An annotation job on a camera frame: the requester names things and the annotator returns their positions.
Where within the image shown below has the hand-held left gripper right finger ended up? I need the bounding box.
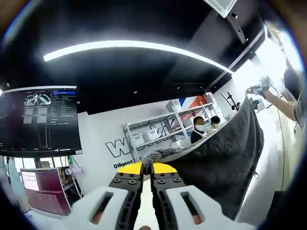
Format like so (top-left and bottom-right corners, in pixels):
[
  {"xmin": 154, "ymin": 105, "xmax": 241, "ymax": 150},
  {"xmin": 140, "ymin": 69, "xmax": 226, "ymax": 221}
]
[{"xmin": 150, "ymin": 161, "xmax": 240, "ymax": 230}]

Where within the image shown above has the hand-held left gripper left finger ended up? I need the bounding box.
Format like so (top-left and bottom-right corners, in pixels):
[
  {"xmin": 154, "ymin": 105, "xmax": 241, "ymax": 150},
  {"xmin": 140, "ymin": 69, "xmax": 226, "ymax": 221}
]
[{"xmin": 62, "ymin": 161, "xmax": 144, "ymax": 230}]

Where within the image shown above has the grey towel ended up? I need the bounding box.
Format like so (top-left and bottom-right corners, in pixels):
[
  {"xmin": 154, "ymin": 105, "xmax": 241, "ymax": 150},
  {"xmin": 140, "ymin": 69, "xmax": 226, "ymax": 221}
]
[{"xmin": 141, "ymin": 95, "xmax": 265, "ymax": 221}]

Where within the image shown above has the person's own body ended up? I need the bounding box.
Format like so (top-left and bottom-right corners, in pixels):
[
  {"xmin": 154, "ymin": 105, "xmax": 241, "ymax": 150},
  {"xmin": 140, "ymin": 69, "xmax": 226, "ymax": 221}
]
[{"xmin": 283, "ymin": 68, "xmax": 307, "ymax": 131}]

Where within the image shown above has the lilac roll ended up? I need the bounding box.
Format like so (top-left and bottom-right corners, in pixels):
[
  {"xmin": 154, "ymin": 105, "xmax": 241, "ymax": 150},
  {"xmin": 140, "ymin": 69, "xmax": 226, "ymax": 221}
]
[{"xmin": 65, "ymin": 167, "xmax": 84, "ymax": 175}]

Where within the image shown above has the metal shelf rack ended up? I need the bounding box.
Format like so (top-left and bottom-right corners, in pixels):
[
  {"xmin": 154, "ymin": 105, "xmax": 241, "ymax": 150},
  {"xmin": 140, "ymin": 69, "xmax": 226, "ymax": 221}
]
[{"xmin": 122, "ymin": 94, "xmax": 227, "ymax": 154}]

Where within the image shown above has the green hanging item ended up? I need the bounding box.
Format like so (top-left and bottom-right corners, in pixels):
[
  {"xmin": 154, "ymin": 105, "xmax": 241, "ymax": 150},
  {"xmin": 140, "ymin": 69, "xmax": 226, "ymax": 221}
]
[{"xmin": 68, "ymin": 155, "xmax": 81, "ymax": 168}]

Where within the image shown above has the grey crate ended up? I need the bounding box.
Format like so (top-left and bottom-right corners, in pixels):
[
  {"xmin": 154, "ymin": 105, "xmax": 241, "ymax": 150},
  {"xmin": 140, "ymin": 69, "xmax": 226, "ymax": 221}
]
[{"xmin": 165, "ymin": 99, "xmax": 182, "ymax": 111}]

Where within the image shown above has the ceiling air vent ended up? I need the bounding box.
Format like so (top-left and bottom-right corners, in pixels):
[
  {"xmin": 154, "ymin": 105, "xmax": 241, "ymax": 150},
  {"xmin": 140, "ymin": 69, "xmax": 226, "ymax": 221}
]
[{"xmin": 203, "ymin": 0, "xmax": 238, "ymax": 19}]

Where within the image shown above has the hanging dark monitor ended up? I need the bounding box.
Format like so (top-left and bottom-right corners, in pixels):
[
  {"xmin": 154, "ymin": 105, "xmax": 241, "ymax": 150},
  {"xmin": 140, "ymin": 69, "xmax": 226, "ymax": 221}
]
[{"xmin": 0, "ymin": 85, "xmax": 83, "ymax": 158}]

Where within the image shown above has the ceiling strip light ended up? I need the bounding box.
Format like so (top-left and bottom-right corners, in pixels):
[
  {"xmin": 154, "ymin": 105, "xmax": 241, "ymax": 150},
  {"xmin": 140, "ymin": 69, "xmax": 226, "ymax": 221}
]
[{"xmin": 43, "ymin": 40, "xmax": 235, "ymax": 74}]

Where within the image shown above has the red blue striped wall banner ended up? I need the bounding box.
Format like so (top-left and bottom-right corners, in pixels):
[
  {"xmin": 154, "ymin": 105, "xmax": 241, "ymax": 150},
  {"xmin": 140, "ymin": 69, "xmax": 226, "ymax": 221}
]
[{"xmin": 178, "ymin": 94, "xmax": 207, "ymax": 108}]

